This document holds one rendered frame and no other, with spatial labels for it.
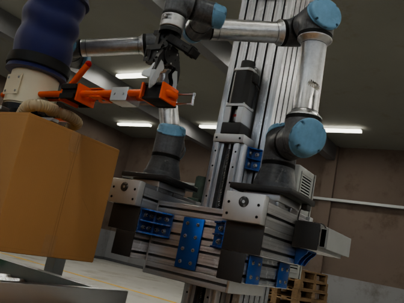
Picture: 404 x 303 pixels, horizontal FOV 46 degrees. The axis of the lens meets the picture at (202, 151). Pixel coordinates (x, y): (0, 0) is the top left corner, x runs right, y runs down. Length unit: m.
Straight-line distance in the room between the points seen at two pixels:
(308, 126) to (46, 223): 0.85
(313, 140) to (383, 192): 10.30
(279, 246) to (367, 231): 10.16
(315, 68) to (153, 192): 0.73
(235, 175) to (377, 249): 9.92
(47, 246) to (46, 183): 0.19
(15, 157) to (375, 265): 10.58
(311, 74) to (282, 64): 0.40
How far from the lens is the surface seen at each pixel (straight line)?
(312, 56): 1.63
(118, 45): 2.08
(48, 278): 1.99
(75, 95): 1.61
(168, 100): 1.39
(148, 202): 1.78
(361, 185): 11.95
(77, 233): 1.64
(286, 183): 1.61
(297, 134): 1.50
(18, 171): 1.47
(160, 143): 1.90
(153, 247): 1.80
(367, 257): 11.66
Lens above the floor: 0.79
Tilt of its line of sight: 12 degrees up
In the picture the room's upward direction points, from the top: 12 degrees clockwise
